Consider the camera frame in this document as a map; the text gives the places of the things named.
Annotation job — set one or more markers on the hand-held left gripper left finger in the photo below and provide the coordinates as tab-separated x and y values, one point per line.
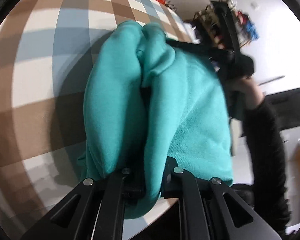
132	187

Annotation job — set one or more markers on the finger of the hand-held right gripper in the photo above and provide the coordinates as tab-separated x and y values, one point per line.
195	48

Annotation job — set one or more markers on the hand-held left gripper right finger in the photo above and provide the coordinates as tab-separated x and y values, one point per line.
168	180

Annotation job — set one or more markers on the teal fleece jacket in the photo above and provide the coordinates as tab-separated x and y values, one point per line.
195	117

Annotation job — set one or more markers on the person's right forearm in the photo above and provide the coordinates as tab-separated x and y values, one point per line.
267	155

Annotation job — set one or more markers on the person's right hand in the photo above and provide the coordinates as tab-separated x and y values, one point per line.
250	92

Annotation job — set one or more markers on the wooden shoe rack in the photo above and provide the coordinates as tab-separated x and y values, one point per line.
202	15

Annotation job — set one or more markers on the ceiling linear light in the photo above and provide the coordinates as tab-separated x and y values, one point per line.
272	80

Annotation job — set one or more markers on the shoes on floor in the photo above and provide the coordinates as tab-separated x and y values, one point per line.
170	5

